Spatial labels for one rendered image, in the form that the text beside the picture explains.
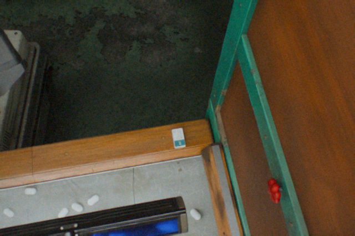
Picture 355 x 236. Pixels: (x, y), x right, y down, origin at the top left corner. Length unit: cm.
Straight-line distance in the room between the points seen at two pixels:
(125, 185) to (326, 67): 81
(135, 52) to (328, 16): 183
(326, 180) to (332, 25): 21
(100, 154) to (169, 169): 23
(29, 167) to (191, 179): 51
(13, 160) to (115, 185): 33
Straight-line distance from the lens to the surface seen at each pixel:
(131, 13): 240
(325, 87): 48
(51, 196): 118
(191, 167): 115
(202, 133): 116
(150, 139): 115
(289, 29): 55
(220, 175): 103
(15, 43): 181
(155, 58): 219
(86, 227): 76
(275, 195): 63
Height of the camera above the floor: 185
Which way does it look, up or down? 68 degrees down
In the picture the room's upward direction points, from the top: 4 degrees clockwise
